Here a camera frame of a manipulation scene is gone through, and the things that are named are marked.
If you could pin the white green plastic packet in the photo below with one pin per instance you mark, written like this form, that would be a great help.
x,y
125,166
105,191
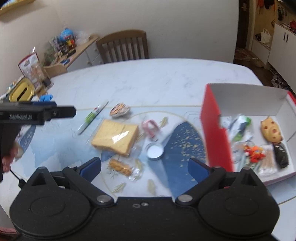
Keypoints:
x,y
240,127

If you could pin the white tote bag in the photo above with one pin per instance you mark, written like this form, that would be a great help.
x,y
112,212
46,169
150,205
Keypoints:
x,y
266,36

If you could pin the white metal jar lid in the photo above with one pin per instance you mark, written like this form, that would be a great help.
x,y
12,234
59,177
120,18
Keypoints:
x,y
155,151

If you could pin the bag of cotton swabs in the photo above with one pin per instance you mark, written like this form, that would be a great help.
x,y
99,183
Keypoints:
x,y
268,161

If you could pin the red white snack bag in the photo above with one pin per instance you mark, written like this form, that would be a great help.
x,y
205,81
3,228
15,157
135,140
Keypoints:
x,y
30,67

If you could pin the red orange small toy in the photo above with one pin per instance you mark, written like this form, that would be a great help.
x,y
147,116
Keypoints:
x,y
254,154

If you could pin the orange snack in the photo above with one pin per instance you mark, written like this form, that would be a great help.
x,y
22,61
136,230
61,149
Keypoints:
x,y
120,166

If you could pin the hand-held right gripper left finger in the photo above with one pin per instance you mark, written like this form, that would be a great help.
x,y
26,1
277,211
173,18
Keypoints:
x,y
90,167

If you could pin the black snack packet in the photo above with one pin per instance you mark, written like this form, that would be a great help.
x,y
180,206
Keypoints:
x,y
281,155

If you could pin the yellow tissue box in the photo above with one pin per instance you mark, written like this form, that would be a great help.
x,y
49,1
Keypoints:
x,y
20,90

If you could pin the brown wooden chair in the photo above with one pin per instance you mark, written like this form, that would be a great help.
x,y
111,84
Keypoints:
x,y
122,47

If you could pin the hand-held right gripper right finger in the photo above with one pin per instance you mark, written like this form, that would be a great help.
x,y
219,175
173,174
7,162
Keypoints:
x,y
198,169

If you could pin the tall glass cup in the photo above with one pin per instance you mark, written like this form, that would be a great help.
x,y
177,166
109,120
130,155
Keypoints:
x,y
44,78

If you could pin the tiger striped snack packet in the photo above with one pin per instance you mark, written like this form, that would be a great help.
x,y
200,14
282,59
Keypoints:
x,y
120,110

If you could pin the clear plastic bag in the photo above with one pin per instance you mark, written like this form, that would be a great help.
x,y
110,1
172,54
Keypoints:
x,y
83,37

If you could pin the green white marker pen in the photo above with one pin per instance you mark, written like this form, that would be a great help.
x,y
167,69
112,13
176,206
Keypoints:
x,y
92,118

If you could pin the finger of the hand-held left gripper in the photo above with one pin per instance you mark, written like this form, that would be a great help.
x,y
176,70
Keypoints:
x,y
61,112
42,104

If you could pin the pink white tube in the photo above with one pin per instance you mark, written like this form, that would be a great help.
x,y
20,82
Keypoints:
x,y
150,128

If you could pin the person's left hand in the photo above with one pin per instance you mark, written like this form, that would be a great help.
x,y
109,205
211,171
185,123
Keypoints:
x,y
9,162

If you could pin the yellow sponge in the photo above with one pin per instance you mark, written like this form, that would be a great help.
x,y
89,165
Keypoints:
x,y
114,136

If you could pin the wooden wall shelf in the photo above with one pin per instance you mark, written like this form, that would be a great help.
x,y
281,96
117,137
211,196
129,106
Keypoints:
x,y
13,7

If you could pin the white wall cabinet unit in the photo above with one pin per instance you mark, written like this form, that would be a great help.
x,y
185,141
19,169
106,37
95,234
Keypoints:
x,y
283,53

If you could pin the white side cabinet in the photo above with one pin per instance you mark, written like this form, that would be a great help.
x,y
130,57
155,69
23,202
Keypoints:
x,y
85,54

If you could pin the red cardboard shoe box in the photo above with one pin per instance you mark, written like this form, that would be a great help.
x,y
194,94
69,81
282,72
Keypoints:
x,y
217,129

